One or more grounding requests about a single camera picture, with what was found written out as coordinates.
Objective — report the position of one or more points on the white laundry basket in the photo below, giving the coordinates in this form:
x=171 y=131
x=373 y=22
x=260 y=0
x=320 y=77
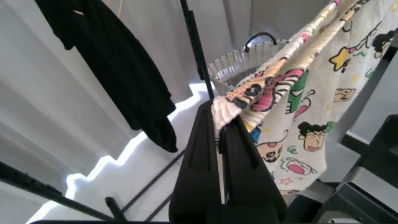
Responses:
x=230 y=65

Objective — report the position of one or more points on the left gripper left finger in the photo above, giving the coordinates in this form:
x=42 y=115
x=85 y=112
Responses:
x=196 y=174

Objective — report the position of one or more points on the cream printed garment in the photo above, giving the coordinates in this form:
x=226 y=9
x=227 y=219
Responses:
x=311 y=77

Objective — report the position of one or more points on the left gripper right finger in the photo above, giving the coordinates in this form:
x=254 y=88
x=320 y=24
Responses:
x=248 y=186

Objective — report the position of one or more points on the black garment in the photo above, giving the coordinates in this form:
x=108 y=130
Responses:
x=124 y=68

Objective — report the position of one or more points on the white curtain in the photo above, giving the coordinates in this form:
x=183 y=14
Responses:
x=46 y=87

